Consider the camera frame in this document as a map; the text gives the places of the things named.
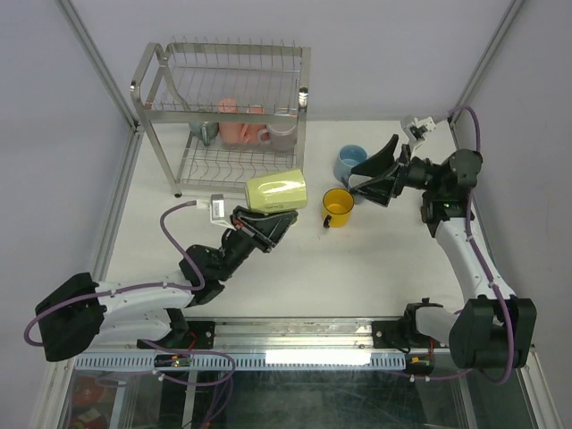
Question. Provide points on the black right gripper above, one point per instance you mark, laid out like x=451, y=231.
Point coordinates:
x=380, y=189

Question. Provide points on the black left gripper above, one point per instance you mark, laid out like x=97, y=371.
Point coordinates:
x=273, y=226

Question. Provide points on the pale green mug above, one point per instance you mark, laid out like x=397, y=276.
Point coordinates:
x=277, y=192

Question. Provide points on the yellow mug black handle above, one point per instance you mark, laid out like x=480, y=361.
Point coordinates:
x=337, y=207

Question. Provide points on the lilac mug with handle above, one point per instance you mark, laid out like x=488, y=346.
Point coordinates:
x=278, y=136

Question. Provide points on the grey-blue round ceramic cup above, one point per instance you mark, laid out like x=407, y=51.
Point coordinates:
x=204, y=131

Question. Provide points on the grey white small mug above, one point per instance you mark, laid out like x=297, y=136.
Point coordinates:
x=356, y=180

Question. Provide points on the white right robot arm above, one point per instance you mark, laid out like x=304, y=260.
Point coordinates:
x=494, y=329

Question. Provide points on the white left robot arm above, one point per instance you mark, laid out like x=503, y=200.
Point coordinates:
x=81, y=312

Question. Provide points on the stainless steel dish rack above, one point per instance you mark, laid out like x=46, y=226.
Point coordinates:
x=216, y=81

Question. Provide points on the light blue mug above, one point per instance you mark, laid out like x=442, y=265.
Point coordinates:
x=348, y=157

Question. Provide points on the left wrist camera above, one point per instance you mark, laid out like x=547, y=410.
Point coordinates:
x=215, y=205

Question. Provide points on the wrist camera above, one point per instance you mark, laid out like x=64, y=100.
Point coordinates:
x=416, y=130
x=215, y=205

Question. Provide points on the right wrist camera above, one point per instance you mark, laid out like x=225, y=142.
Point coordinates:
x=416, y=130

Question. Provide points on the white slotted cable duct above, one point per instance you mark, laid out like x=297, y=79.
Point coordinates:
x=295, y=360

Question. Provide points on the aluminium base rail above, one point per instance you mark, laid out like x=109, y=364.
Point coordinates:
x=259, y=334

